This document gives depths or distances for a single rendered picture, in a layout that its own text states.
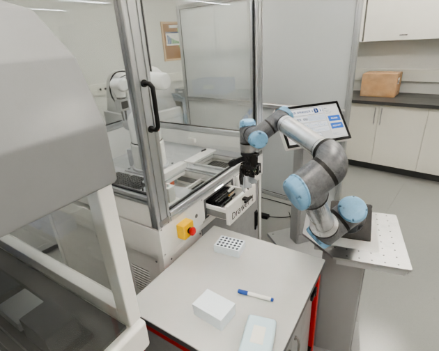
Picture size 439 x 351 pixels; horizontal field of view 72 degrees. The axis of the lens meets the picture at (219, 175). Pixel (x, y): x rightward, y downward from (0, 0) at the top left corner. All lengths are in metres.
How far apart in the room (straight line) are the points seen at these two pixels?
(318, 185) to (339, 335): 1.15
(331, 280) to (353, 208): 0.47
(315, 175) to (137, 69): 0.68
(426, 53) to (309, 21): 2.11
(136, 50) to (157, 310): 0.92
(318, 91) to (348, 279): 1.80
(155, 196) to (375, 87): 3.61
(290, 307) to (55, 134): 0.95
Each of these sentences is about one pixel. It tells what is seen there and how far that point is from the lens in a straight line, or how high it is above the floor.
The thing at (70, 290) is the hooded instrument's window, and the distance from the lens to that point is 0.79.
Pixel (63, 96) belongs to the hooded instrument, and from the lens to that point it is 0.69.
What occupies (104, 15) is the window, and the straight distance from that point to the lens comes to 1.20.
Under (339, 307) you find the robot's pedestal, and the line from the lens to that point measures 1.83.
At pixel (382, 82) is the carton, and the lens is 4.40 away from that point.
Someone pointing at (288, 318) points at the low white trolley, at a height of 0.76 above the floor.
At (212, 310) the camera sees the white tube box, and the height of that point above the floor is 0.81.
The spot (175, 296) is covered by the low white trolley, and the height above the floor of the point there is 0.76.
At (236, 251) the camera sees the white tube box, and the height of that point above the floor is 0.79.
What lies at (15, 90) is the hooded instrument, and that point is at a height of 1.59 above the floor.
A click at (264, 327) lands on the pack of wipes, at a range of 1.09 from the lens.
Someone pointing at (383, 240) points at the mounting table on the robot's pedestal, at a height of 0.76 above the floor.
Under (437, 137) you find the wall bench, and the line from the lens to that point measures 4.16.
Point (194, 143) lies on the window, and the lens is 1.41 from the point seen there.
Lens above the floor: 1.65
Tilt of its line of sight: 24 degrees down
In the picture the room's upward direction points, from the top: 3 degrees counter-clockwise
